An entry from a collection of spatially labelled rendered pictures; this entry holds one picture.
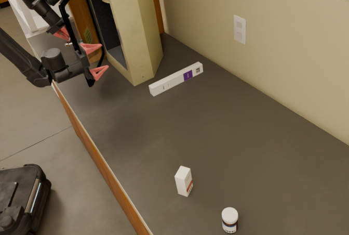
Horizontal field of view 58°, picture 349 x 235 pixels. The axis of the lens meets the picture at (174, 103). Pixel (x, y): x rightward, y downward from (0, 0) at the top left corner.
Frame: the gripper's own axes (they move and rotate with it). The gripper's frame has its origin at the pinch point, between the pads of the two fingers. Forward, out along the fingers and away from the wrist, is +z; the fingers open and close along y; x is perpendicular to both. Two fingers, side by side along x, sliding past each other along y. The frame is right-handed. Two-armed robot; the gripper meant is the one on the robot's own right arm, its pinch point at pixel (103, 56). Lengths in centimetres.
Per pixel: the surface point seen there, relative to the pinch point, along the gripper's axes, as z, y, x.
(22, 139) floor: -55, -121, 139
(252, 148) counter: 27, -25, -55
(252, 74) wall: 55, -23, -25
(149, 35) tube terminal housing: 26.7, -6.0, 12.1
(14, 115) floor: -54, -121, 179
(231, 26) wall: 55, -4, -12
